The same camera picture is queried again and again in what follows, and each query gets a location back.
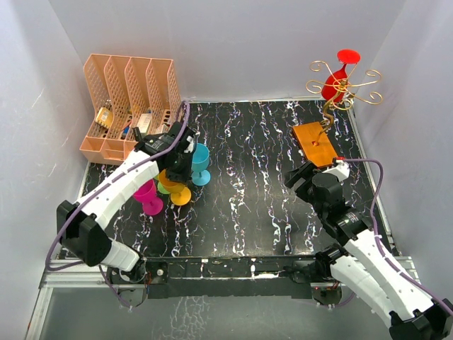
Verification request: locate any red wine glass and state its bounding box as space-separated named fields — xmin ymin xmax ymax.
xmin=321 ymin=49 xmax=361 ymax=104

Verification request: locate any peach plastic file organizer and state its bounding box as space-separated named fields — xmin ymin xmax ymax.
xmin=80 ymin=54 xmax=182 ymax=165

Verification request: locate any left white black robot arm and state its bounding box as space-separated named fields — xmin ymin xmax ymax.
xmin=57 ymin=122 xmax=195 ymax=283

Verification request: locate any cyan wine glass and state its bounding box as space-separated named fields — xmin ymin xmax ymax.
xmin=192 ymin=143 xmax=211 ymax=186

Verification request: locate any orange wine glass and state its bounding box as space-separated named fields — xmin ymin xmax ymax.
xmin=160 ymin=181 xmax=191 ymax=206

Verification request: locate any yellow tag in organizer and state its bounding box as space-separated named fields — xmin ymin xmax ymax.
xmin=95 ymin=107 xmax=114 ymax=129

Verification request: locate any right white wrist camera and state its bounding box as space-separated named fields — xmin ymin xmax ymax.
xmin=322 ymin=157 xmax=350 ymax=183

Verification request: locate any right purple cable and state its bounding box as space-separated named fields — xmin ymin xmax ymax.
xmin=314 ymin=158 xmax=453 ymax=319

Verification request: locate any black front base bar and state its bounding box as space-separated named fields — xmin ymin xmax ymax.
xmin=146 ymin=255 xmax=315 ymax=299

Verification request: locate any yellow-orange wine glass front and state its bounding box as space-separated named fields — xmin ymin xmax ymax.
xmin=158 ymin=169 xmax=168 ymax=185

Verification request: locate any gold wire glass rack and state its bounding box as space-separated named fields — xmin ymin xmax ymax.
xmin=292 ymin=60 xmax=383 ymax=168

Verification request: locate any magenta wine glass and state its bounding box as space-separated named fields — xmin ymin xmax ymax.
xmin=133 ymin=179 xmax=164 ymax=216

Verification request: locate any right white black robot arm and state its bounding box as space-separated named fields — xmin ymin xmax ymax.
xmin=284 ymin=158 xmax=452 ymax=339

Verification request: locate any purple cable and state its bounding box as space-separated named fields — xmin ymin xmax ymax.
xmin=314 ymin=158 xmax=453 ymax=319
xmin=45 ymin=101 xmax=190 ymax=309

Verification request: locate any green wine glass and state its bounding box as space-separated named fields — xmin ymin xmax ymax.
xmin=157 ymin=181 xmax=170 ymax=195

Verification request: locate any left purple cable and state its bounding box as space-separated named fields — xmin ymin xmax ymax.
xmin=45 ymin=101 xmax=190 ymax=309

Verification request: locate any white box in organizer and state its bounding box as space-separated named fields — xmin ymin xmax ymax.
xmin=137 ymin=113 xmax=152 ymax=134

